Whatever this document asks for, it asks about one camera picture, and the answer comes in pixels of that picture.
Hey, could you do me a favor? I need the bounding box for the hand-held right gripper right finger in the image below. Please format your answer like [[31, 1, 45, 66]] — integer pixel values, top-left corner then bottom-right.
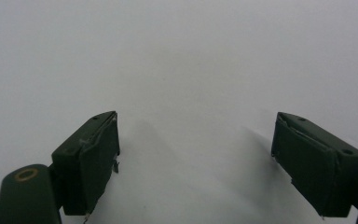
[[270, 111, 358, 218]]

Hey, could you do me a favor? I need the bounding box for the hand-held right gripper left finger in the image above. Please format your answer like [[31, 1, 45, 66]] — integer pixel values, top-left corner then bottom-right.
[[51, 110, 121, 217]]

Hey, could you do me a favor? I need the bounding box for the white foam mat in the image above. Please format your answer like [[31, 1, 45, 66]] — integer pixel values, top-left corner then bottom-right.
[[0, 0, 358, 224]]

